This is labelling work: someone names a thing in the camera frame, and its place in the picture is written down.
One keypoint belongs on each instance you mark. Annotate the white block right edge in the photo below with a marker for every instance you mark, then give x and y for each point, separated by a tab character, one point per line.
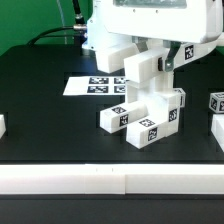
217	128

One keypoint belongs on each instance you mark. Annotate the white chair back frame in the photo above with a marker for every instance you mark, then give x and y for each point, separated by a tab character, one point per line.
140	67

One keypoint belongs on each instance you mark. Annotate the white block edge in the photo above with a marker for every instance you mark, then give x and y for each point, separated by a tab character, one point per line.
2	125
217	128

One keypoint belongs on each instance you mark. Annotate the white chair seat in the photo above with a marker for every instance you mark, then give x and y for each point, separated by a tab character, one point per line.
160	98

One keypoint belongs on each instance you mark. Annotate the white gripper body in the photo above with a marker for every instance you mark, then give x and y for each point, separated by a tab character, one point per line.
194	21

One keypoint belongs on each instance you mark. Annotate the white tagged cube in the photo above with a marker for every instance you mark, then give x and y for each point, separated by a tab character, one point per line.
216	102
183	96

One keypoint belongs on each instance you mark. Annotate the white block left edge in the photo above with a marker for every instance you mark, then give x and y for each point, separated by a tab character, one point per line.
2	125

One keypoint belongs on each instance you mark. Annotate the marker sheet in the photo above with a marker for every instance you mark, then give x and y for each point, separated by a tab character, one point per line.
95	85

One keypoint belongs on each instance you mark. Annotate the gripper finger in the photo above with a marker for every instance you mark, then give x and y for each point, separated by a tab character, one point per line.
173	47
141	43

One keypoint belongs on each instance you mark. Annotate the white front rail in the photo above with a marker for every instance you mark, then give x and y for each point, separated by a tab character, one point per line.
112	179

